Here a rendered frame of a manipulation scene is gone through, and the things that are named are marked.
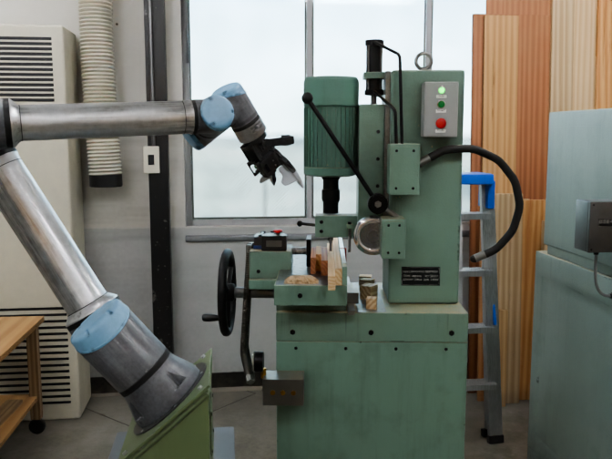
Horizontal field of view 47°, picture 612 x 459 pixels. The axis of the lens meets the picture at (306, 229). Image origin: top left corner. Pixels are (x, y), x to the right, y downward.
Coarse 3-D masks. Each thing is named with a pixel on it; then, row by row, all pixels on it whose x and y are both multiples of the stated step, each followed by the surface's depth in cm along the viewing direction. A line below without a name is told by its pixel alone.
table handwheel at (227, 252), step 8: (224, 256) 225; (232, 256) 237; (224, 264) 223; (232, 264) 241; (224, 272) 221; (232, 272) 240; (224, 280) 220; (232, 280) 245; (224, 288) 219; (232, 288) 231; (240, 288) 232; (224, 296) 219; (232, 296) 231; (240, 296) 232; (256, 296) 232; (264, 296) 232; (272, 296) 231; (224, 304) 219; (232, 304) 244; (224, 312) 220; (232, 312) 242; (224, 320) 221; (232, 320) 240; (224, 328) 223; (232, 328) 237
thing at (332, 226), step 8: (320, 216) 226; (328, 216) 226; (336, 216) 226; (344, 216) 225; (352, 216) 225; (320, 224) 226; (328, 224) 226; (336, 224) 226; (344, 224) 226; (352, 224) 226; (320, 232) 226; (328, 232) 226; (336, 232) 226; (344, 232) 226; (352, 232) 226
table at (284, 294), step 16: (304, 256) 249; (288, 272) 220; (304, 272) 220; (320, 272) 220; (256, 288) 224; (272, 288) 224; (288, 288) 202; (304, 288) 202; (320, 288) 202; (336, 288) 202; (288, 304) 203; (304, 304) 202; (320, 304) 202; (336, 304) 202
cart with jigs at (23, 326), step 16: (0, 320) 306; (16, 320) 306; (32, 320) 306; (0, 336) 281; (16, 336) 281; (32, 336) 308; (0, 352) 260; (32, 352) 309; (32, 368) 310; (32, 384) 311; (0, 400) 307; (16, 400) 302; (32, 400) 307; (0, 416) 284; (16, 416) 289; (32, 416) 312; (0, 432) 274; (32, 432) 314
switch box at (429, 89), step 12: (432, 84) 206; (444, 84) 206; (456, 84) 206; (432, 96) 206; (456, 96) 206; (432, 108) 207; (444, 108) 207; (456, 108) 207; (432, 120) 207; (456, 120) 207; (432, 132) 208; (456, 132) 208
